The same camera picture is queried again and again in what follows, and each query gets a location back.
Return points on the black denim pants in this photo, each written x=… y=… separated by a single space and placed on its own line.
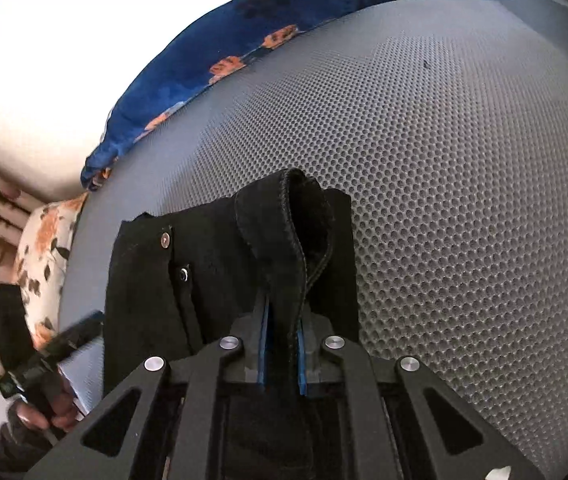
x=179 y=281

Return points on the white floral pillow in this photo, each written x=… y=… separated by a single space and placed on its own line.
x=41 y=264

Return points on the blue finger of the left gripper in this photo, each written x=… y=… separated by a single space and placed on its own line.
x=69 y=341

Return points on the person's left hand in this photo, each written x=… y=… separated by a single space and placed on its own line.
x=62 y=414

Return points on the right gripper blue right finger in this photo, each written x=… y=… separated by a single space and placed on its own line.
x=315 y=369

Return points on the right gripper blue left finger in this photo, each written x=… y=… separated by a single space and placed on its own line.
x=251 y=330

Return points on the blue floral blanket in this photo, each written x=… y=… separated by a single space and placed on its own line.
x=215 y=46

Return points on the grey mesh mattress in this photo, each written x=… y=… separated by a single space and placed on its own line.
x=446 y=121

